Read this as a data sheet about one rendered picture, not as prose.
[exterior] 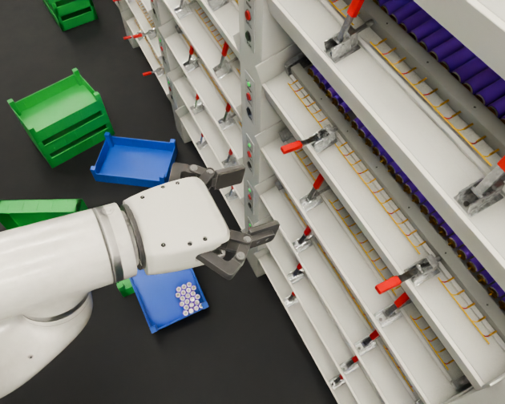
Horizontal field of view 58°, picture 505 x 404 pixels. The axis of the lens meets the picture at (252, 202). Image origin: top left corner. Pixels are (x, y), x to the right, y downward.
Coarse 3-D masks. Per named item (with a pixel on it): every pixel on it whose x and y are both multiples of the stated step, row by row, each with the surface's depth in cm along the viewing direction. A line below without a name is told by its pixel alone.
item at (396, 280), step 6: (414, 270) 62; (420, 270) 61; (396, 276) 61; (402, 276) 62; (408, 276) 62; (414, 276) 62; (384, 282) 61; (390, 282) 61; (396, 282) 61; (378, 288) 60; (384, 288) 60; (390, 288) 60
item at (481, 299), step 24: (312, 96) 79; (336, 120) 75; (336, 144) 75; (360, 144) 72; (384, 168) 70; (408, 216) 66; (432, 240) 63; (456, 264) 61; (480, 288) 59; (480, 312) 60; (504, 336) 56
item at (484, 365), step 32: (288, 64) 82; (288, 96) 83; (320, 128) 78; (320, 160) 76; (352, 160) 74; (352, 192) 72; (384, 224) 68; (384, 256) 68; (416, 256) 65; (416, 288) 63; (448, 288) 62; (448, 320) 61; (480, 352) 58; (480, 384) 57
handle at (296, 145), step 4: (316, 132) 74; (316, 136) 75; (320, 136) 75; (304, 140) 75; (308, 140) 75; (312, 140) 75; (316, 140) 75; (288, 144) 74; (292, 144) 74; (296, 144) 74; (300, 144) 74; (304, 144) 74; (284, 148) 73; (288, 148) 73; (292, 148) 73; (296, 148) 74; (300, 148) 74; (284, 152) 73; (288, 152) 73
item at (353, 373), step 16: (256, 224) 130; (272, 240) 131; (288, 256) 128; (288, 272) 126; (304, 272) 124; (304, 288) 123; (304, 304) 121; (320, 304) 120; (320, 320) 119; (320, 336) 117; (336, 336) 116; (336, 352) 114; (352, 352) 113; (352, 368) 110; (352, 384) 110; (368, 384) 109; (368, 400) 108
